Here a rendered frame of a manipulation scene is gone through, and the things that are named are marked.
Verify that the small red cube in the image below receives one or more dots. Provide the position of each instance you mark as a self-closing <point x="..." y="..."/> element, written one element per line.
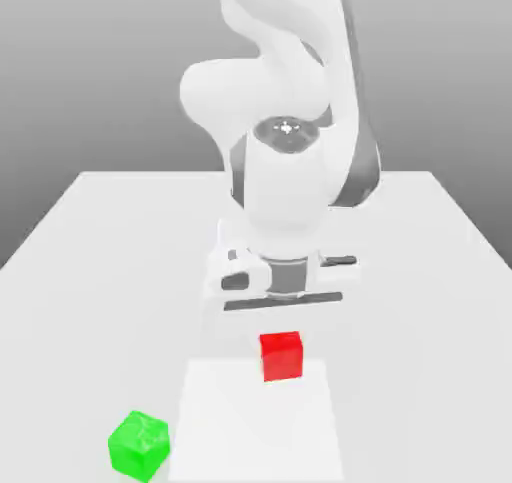
<point x="281" y="357"/>

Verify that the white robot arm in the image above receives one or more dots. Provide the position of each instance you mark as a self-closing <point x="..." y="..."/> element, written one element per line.
<point x="280" y="195"/>

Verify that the small green cube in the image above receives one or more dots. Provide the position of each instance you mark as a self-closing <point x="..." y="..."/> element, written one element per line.
<point x="138" y="447"/>

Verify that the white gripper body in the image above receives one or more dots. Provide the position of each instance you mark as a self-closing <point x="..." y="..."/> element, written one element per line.
<point x="280" y="305"/>

